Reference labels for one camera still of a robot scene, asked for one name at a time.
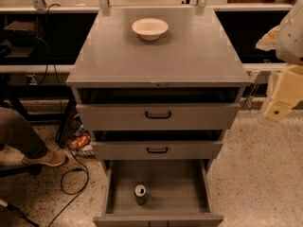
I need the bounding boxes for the black chair base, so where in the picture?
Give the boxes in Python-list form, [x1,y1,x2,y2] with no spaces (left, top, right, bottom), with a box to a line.
[0,165,42,227]

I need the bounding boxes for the person's leg brown trousers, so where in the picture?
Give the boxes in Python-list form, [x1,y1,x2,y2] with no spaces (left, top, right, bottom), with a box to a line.
[0,107,47,159]

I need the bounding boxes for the white paper bowl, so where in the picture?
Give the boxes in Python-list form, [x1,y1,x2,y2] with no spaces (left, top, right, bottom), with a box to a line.
[132,18,169,41]

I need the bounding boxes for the grey top drawer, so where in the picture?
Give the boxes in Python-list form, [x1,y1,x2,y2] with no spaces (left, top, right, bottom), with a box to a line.
[77,88,240,131]

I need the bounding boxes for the grey drawer cabinet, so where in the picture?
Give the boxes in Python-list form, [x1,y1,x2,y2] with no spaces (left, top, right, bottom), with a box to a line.
[65,6,253,175]

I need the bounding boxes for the grey middle drawer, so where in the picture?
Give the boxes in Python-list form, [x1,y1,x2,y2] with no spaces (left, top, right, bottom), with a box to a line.
[92,130,223,160]

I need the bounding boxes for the black floor cable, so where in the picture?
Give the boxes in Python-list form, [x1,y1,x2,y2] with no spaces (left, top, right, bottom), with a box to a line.
[46,145,91,227]

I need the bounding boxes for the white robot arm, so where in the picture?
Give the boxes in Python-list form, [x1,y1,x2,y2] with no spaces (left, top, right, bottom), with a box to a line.
[256,0,303,123]

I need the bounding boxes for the grey bottom drawer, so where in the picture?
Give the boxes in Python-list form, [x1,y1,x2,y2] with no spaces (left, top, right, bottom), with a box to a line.
[93,160,223,227]

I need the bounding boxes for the dark box on shelf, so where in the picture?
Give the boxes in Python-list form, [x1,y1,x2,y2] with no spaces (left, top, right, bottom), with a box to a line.
[3,21,37,46]

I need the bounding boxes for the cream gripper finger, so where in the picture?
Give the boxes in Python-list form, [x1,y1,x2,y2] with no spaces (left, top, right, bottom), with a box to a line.
[263,65,303,122]
[256,26,279,51]

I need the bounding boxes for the green soda can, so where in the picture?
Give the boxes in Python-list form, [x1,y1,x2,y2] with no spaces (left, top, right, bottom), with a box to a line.
[134,184,148,205]

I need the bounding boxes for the orange snack bag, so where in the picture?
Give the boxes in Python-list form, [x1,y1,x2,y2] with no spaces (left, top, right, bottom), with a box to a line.
[71,133,91,150]

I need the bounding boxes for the tan shoe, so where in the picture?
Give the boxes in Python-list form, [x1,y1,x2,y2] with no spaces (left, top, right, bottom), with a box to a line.
[22,149,67,167]

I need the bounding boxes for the grey drawer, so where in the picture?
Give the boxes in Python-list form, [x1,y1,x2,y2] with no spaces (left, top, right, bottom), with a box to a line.
[77,88,240,131]
[93,160,223,227]
[92,130,223,160]

